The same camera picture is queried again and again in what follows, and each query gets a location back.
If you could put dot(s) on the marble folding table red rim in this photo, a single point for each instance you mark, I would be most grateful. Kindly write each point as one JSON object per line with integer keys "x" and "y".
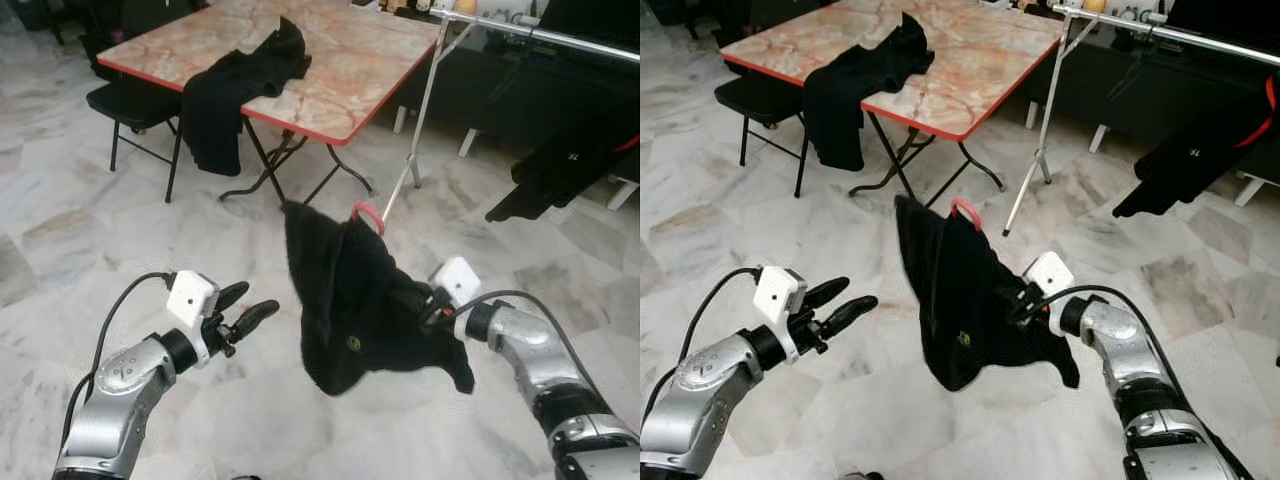
{"x": 350, "y": 60}
{"x": 980, "y": 60}

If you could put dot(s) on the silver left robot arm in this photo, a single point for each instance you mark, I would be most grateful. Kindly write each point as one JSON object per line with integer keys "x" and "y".
{"x": 700, "y": 390}
{"x": 120, "y": 400}

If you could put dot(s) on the black chair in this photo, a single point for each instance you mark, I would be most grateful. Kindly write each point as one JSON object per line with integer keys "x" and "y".
{"x": 130, "y": 105}
{"x": 755, "y": 98}

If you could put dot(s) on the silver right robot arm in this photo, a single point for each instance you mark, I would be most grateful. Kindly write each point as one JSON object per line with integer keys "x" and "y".
{"x": 530, "y": 345}
{"x": 1120, "y": 340}

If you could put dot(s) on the black shirt with green logo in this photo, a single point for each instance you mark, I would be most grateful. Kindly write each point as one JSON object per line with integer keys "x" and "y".
{"x": 960, "y": 300}
{"x": 350, "y": 300}

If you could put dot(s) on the black TV cabinet white legs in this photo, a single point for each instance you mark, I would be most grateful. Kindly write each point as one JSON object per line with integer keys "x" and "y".
{"x": 1130, "y": 90}
{"x": 500, "y": 90}

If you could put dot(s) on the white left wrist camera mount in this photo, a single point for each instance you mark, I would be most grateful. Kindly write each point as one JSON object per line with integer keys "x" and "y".
{"x": 780, "y": 292}
{"x": 190, "y": 298}

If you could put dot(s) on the black garment with FSL print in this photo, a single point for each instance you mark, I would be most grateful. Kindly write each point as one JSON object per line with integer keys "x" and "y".
{"x": 560, "y": 170}
{"x": 1190, "y": 160}

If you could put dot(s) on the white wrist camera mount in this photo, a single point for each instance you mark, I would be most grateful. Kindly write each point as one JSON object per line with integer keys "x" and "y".
{"x": 780, "y": 292}
{"x": 190, "y": 298}
{"x": 1050, "y": 275}
{"x": 458, "y": 282}

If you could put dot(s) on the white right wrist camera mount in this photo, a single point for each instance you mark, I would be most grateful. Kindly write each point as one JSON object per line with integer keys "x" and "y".
{"x": 1050, "y": 275}
{"x": 458, "y": 282}

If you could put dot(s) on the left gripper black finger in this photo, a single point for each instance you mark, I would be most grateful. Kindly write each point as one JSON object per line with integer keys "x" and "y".
{"x": 255, "y": 318}
{"x": 850, "y": 312}
{"x": 828, "y": 290}
{"x": 232, "y": 294}

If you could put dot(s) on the plain black garment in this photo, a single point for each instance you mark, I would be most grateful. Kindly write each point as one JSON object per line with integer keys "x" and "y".
{"x": 215, "y": 110}
{"x": 840, "y": 105}

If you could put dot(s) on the silver metal clothes rack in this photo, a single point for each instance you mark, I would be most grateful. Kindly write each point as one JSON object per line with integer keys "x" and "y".
{"x": 1200, "y": 42}
{"x": 560, "y": 40}

